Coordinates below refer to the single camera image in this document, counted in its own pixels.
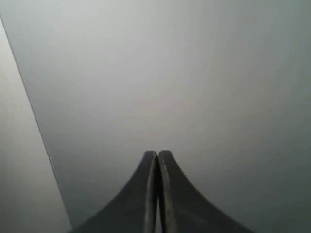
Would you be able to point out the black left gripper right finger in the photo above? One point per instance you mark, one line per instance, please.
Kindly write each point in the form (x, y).
(183, 209)

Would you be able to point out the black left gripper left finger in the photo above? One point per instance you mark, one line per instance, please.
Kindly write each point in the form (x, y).
(133, 209)

